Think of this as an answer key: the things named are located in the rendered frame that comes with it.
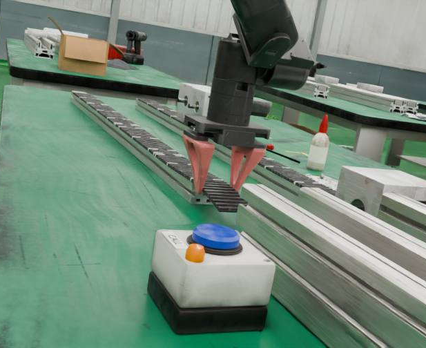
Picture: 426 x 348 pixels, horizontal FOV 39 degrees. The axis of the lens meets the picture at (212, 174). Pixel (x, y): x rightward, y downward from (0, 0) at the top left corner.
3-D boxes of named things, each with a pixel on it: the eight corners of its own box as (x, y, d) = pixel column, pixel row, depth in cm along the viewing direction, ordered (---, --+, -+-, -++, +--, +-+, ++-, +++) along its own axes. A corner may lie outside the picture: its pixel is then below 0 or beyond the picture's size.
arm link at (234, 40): (212, 30, 78) (235, 32, 73) (255, 37, 81) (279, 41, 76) (204, 83, 79) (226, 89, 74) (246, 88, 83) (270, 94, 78)
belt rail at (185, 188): (70, 101, 169) (71, 90, 169) (84, 102, 171) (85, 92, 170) (189, 203, 84) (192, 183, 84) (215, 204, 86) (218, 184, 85)
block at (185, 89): (168, 112, 180) (172, 81, 178) (201, 116, 185) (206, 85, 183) (181, 119, 171) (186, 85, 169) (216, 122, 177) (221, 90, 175)
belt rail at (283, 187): (134, 108, 177) (136, 98, 176) (147, 109, 179) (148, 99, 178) (303, 208, 92) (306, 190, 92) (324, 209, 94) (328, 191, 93)
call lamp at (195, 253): (181, 255, 47) (184, 240, 46) (199, 255, 47) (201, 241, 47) (188, 262, 45) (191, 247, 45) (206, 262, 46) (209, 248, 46)
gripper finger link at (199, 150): (241, 201, 79) (253, 132, 77) (191, 199, 76) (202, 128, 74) (221, 187, 85) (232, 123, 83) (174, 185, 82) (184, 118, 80)
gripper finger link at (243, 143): (257, 202, 80) (270, 134, 78) (209, 200, 77) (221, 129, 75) (237, 188, 86) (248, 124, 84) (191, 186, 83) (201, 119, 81)
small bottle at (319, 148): (302, 166, 129) (313, 112, 126) (317, 167, 130) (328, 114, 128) (311, 170, 125) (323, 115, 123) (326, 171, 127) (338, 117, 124)
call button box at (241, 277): (145, 291, 53) (155, 224, 52) (241, 289, 57) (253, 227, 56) (175, 335, 46) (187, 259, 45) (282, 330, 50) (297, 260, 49)
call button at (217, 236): (183, 242, 51) (186, 221, 51) (224, 243, 53) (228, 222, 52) (200, 261, 48) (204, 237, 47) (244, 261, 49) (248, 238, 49)
